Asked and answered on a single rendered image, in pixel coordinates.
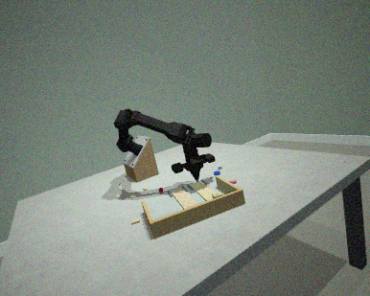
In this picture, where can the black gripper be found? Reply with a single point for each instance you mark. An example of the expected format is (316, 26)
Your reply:
(195, 173)

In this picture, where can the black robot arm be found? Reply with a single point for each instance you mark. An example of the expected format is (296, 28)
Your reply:
(173, 131)

